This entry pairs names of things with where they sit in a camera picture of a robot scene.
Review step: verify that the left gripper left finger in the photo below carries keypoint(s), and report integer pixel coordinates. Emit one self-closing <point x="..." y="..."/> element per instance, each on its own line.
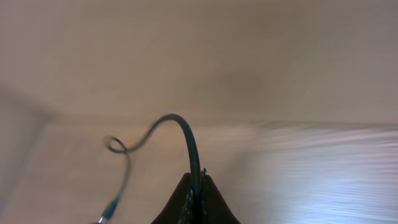
<point x="178" y="210"/>

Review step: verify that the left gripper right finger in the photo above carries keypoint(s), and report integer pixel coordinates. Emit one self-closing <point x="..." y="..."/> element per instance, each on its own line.
<point x="214" y="208"/>

